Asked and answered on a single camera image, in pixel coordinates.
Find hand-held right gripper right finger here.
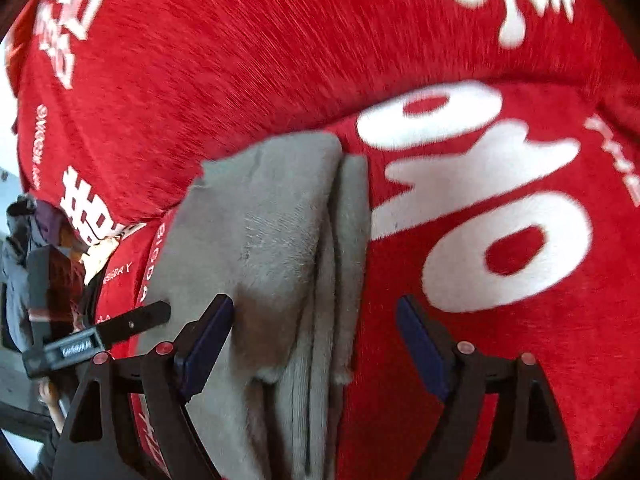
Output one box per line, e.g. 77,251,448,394
396,294,577,480

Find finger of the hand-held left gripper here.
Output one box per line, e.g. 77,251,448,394
96,301,172,349

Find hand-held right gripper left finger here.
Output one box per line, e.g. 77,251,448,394
54,293,235,480

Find grey small garment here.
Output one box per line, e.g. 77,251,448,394
135,130,373,480

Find person in dark clothes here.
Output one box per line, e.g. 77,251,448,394
0,194,88,353

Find person's left hand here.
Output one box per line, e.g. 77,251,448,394
38,380,67,435

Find red printed blanket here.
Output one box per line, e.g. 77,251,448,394
5,0,640,480

